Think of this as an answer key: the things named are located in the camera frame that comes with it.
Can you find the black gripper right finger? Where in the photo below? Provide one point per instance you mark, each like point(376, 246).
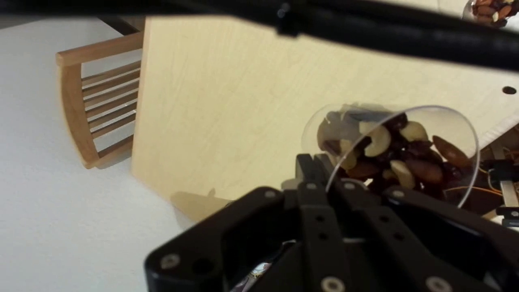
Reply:
point(385, 228)

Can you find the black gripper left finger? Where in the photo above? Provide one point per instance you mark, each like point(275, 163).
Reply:
point(317, 238)

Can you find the clear cup of nuts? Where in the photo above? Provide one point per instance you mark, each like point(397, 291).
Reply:
point(411, 163)

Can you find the wooden slat-back chair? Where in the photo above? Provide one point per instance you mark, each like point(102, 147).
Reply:
point(74, 120)

